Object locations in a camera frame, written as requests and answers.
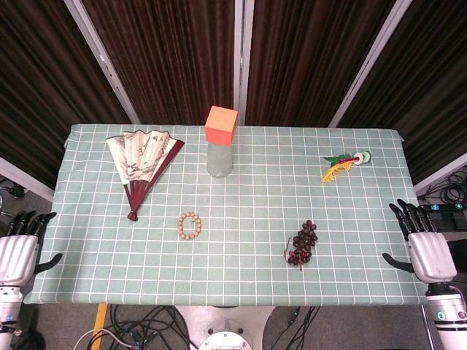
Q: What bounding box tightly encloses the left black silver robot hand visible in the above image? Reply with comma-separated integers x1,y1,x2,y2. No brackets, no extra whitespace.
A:
0,210,63,287

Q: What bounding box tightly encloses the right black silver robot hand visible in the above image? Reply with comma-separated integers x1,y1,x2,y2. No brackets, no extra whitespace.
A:
382,198,458,284

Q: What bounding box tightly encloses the wooden bead bracelet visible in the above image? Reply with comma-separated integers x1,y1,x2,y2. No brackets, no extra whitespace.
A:
177,212,203,241

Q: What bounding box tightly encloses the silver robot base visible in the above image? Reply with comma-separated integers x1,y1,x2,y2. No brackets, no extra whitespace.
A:
174,305,275,350

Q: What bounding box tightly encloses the black device with green lights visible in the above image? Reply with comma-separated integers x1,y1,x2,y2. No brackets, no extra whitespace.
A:
419,203,467,231

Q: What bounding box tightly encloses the black chair base with casters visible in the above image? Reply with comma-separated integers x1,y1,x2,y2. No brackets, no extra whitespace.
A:
0,176,26,216

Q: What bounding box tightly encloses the yellow floor tape strip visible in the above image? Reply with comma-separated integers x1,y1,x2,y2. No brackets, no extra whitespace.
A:
93,303,109,342

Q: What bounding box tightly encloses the colourful feather tassel ornament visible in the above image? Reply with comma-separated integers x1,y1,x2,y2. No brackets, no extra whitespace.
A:
320,149,371,184

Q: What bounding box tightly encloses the dark red grape bunch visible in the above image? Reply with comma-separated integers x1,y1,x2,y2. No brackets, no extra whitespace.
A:
282,219,319,271

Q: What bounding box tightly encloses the painted paper folding fan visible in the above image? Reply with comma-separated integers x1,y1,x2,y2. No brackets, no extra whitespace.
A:
105,130,186,222

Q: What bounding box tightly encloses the dark brown pleated curtain panel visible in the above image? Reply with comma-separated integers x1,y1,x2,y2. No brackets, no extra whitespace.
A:
0,0,133,190
245,0,398,128
338,0,467,187
82,0,237,125

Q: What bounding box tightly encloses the green white checked tablecloth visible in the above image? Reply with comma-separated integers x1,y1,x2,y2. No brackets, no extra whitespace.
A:
22,123,430,306

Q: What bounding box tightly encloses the orange cube block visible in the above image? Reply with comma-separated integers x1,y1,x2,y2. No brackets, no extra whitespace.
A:
204,105,239,147

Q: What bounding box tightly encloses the black coiled cable pile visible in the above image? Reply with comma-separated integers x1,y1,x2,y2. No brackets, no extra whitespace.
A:
418,168,467,206

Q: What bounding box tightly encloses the grey aluminium partition rail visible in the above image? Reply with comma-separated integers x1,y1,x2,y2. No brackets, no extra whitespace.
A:
413,151,467,193
0,156,56,203

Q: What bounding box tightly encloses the white floor cable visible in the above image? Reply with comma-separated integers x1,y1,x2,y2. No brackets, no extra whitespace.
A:
74,327,134,350

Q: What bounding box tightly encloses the black floor cable bundle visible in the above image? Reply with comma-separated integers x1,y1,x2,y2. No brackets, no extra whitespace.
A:
105,304,193,350
282,305,324,350

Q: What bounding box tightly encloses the grey aluminium partition post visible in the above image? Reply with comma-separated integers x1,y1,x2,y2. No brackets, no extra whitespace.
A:
327,0,414,128
63,0,142,125
233,0,255,127

